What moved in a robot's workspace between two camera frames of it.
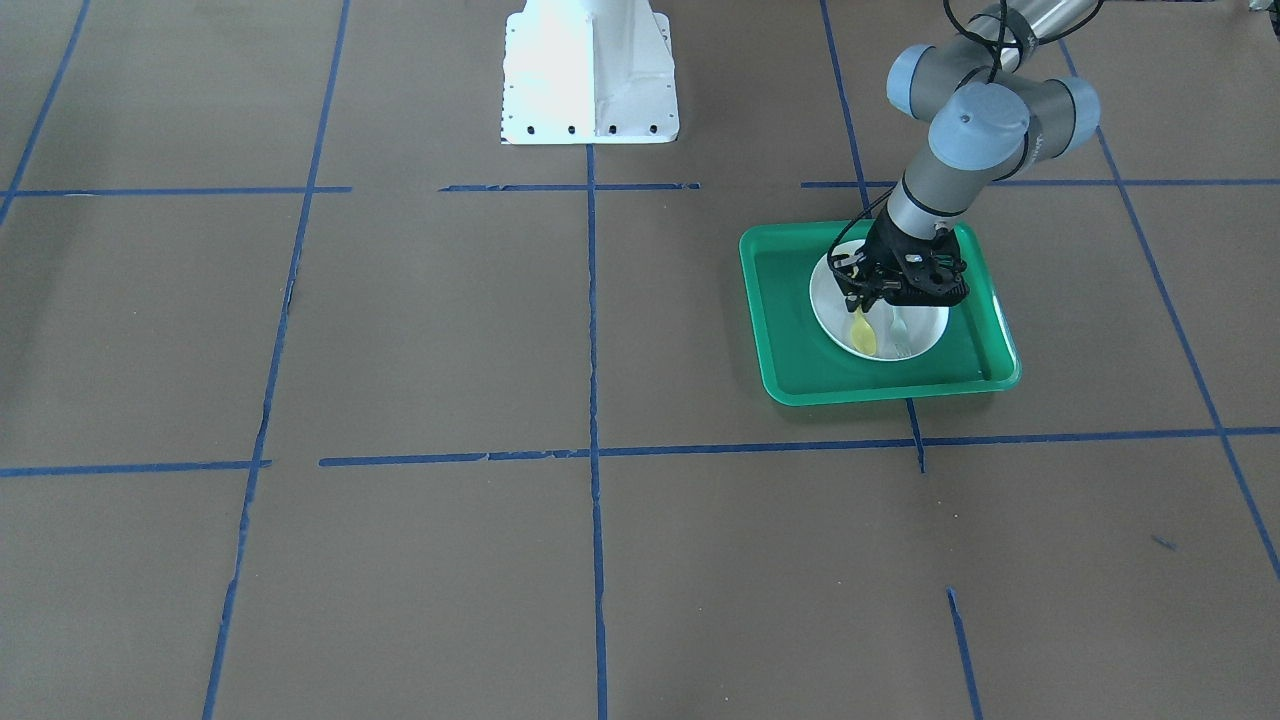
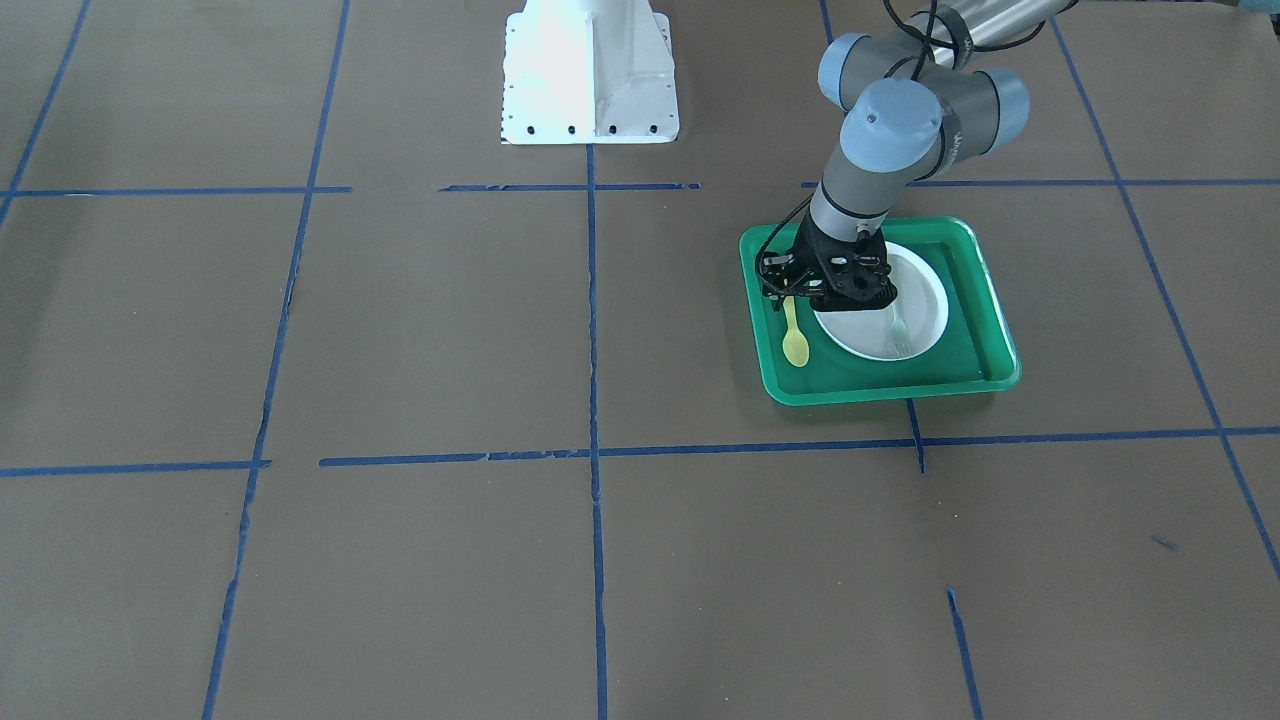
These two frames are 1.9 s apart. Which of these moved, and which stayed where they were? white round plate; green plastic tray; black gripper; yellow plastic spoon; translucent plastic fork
Moved: yellow plastic spoon; black gripper
Stayed: green plastic tray; white round plate; translucent plastic fork
